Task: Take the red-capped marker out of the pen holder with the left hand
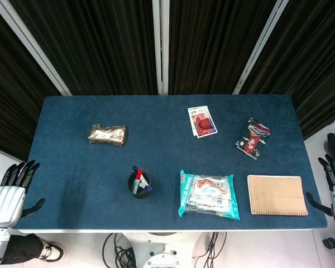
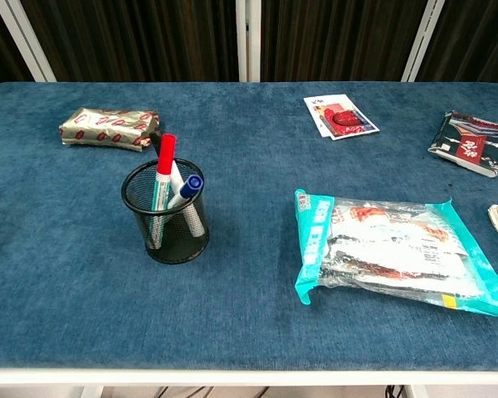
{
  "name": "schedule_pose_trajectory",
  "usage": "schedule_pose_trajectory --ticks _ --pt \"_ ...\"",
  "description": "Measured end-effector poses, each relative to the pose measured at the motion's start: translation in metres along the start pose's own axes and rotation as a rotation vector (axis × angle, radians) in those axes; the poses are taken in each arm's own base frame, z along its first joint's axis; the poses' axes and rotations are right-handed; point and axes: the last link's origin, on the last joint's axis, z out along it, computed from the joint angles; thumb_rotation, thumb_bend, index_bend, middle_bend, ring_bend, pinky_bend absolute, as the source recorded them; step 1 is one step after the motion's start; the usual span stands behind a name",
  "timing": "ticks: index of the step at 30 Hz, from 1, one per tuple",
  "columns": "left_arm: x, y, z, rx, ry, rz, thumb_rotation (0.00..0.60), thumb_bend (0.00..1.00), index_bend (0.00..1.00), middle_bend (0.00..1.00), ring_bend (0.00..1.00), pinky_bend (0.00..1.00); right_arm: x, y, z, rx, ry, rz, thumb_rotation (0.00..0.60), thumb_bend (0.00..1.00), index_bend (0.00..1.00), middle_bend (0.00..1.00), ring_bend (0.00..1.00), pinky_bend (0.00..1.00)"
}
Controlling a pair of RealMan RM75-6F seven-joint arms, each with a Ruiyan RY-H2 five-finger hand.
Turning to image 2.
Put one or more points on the black cap white marker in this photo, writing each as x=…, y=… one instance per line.
x=177, y=176

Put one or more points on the blue cap marker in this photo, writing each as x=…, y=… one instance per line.
x=191, y=186

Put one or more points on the black mesh pen holder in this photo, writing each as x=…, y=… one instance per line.
x=178, y=244

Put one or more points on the red cap marker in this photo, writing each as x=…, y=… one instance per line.
x=166, y=155

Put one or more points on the blue velvet table cloth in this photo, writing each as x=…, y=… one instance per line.
x=240, y=290

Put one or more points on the white red printed booklet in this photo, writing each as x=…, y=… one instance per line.
x=342, y=118

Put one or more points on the teal clear snack bag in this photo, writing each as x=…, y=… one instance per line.
x=398, y=248

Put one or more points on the gold red snack package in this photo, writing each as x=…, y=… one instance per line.
x=108, y=128

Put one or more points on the dark cover book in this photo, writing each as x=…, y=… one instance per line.
x=471, y=143

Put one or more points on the white table leg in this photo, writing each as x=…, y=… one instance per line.
x=415, y=391
x=92, y=391

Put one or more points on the white frame post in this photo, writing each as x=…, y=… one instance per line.
x=248, y=41
x=25, y=39
x=422, y=41

